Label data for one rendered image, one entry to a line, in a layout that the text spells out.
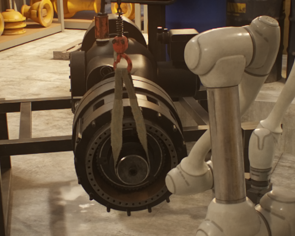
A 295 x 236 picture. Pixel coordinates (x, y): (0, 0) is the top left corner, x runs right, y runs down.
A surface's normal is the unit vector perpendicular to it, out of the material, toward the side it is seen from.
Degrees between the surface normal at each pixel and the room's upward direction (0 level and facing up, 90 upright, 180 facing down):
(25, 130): 0
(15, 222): 0
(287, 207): 56
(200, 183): 103
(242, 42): 62
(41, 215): 0
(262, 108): 90
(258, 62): 126
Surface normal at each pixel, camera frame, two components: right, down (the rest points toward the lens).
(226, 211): -0.33, -0.40
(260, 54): 0.54, 0.52
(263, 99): -0.02, -0.95
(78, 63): 0.03, -0.51
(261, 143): -0.29, 0.16
